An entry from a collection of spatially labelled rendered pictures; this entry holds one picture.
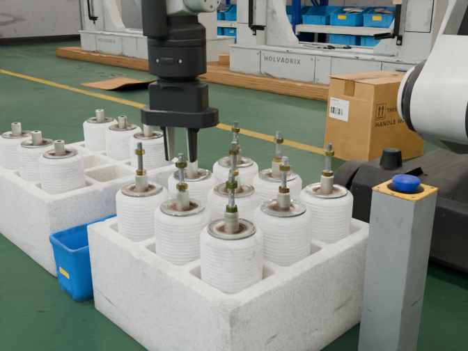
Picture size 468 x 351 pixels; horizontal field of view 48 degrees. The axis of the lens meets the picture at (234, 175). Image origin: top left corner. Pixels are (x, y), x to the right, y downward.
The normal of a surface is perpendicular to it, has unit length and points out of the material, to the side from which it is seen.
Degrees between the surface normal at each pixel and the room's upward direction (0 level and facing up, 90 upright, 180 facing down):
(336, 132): 89
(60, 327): 0
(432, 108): 93
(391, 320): 90
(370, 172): 45
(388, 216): 90
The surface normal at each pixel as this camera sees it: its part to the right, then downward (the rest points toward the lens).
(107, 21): -0.72, 0.22
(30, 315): 0.00, -0.95
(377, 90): 0.53, 0.28
